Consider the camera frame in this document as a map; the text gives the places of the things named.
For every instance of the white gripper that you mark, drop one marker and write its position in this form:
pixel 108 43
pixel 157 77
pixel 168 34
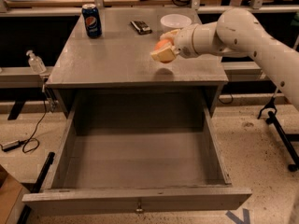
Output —
pixel 184 42

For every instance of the orange fruit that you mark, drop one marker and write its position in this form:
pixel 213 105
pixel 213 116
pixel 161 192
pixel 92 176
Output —
pixel 163 52

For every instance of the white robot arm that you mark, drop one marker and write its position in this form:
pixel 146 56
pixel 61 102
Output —
pixel 236 32

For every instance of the open grey top drawer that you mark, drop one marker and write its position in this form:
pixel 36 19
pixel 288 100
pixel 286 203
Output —
pixel 121 148

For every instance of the silver drawer knob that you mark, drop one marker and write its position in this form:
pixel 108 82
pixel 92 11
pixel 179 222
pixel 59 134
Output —
pixel 139 209

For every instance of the white ceramic bowl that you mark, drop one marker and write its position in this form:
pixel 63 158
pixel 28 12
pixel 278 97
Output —
pixel 174 21

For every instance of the dark snack bar wrapper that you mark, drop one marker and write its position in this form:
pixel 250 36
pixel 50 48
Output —
pixel 141 27

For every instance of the grey wooden cabinet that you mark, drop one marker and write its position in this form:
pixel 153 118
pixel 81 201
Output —
pixel 120 57

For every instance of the blue Pepsi can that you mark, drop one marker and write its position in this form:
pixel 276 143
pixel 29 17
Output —
pixel 92 20

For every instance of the grey pole with black base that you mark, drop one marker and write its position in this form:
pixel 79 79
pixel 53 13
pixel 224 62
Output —
pixel 270 104

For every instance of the black stand leg with wheel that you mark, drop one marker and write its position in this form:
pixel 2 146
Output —
pixel 287 140

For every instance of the clear sanitizer pump bottle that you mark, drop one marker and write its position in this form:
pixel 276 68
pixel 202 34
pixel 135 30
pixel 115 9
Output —
pixel 36 63

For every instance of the black floor bar left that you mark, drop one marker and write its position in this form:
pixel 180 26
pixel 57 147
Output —
pixel 37 186

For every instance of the brown cardboard box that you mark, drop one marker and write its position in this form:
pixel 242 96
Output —
pixel 11 193

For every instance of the black power adapter with cable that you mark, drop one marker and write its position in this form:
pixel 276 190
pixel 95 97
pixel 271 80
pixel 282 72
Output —
pixel 29 144

